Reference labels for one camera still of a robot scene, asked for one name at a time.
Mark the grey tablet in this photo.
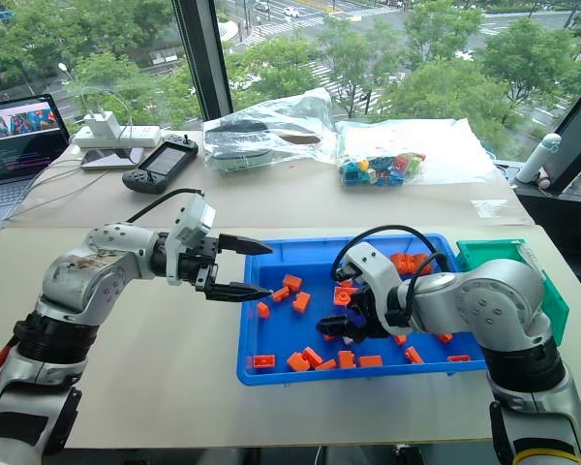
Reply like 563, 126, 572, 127
79, 146, 146, 172

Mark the round green white object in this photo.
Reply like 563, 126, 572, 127
206, 146, 276, 173

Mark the clear bag of colourful bricks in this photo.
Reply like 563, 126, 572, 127
335, 117, 501, 189

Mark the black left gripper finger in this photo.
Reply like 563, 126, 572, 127
217, 233, 275, 257
207, 281, 274, 303

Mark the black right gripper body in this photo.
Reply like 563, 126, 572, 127
348, 288, 393, 343

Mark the dark window frame post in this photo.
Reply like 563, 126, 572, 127
170, 0, 234, 122

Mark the green plastic bin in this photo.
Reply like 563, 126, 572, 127
455, 238, 570, 341

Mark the large clear plastic bag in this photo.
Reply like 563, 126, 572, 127
201, 87, 341, 174

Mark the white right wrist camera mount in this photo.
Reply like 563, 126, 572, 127
338, 240, 404, 336

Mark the white charging cable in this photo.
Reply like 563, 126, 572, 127
2, 86, 132, 222

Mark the black handheld game console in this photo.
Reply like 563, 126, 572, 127
121, 133, 200, 195

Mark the brown oval object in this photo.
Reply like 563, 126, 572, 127
279, 132, 321, 146

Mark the blue plastic bin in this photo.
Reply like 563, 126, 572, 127
235, 232, 488, 388

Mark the small clear plastic bag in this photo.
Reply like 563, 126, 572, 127
468, 197, 535, 227

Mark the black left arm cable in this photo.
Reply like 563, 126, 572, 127
124, 187, 206, 225

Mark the white bottle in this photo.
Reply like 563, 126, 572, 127
517, 132, 563, 185

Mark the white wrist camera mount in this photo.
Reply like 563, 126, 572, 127
166, 193, 217, 287
338, 240, 404, 336

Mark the white power strip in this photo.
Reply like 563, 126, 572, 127
72, 125, 163, 149

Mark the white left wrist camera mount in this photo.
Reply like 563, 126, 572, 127
166, 193, 217, 287

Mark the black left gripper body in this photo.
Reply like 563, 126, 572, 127
178, 234, 222, 293

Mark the grey laptop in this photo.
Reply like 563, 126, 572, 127
0, 93, 72, 238

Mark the white charger plug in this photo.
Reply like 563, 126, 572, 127
86, 110, 123, 140

